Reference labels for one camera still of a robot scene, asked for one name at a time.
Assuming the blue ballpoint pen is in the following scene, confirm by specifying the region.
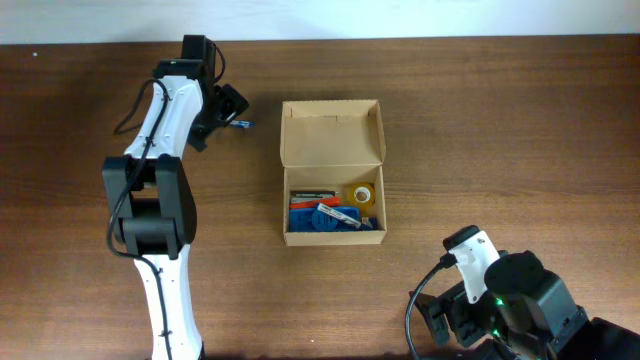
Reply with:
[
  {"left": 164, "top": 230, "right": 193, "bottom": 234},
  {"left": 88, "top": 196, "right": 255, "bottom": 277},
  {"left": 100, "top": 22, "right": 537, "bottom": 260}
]
[{"left": 229, "top": 120, "right": 255, "bottom": 129}]

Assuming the white blue staples box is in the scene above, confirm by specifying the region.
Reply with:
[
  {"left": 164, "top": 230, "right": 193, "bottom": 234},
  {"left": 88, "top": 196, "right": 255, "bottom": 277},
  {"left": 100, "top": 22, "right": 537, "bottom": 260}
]
[{"left": 360, "top": 217, "right": 378, "bottom": 231}]

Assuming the cardboard box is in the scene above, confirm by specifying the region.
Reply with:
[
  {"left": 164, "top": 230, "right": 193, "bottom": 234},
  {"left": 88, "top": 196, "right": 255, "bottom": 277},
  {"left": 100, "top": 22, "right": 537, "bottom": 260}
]
[{"left": 280, "top": 100, "right": 387, "bottom": 247}]

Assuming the yellow tape roll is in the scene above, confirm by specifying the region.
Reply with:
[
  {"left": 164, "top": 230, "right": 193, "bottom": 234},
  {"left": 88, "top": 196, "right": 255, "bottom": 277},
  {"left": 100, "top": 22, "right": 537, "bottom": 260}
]
[{"left": 346, "top": 182, "right": 376, "bottom": 209}]

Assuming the blue whiteboard marker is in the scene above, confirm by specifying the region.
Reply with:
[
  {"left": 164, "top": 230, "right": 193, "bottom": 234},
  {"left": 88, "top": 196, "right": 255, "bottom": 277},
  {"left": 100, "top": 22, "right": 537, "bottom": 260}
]
[{"left": 316, "top": 203, "right": 362, "bottom": 229}]

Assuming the blue plastic tray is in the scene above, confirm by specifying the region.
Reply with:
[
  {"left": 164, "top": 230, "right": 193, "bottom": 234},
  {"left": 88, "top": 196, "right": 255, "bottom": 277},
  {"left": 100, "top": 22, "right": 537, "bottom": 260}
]
[{"left": 288, "top": 208, "right": 355, "bottom": 232}]

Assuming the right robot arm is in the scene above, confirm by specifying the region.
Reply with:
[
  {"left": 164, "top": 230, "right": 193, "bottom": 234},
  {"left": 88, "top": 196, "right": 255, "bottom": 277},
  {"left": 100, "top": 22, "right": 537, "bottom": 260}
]
[{"left": 406, "top": 251, "right": 639, "bottom": 360}]

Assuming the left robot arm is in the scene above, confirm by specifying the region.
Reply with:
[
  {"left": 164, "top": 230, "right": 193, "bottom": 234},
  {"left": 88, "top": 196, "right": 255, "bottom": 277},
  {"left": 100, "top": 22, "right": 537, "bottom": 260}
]
[{"left": 102, "top": 35, "right": 253, "bottom": 360}]

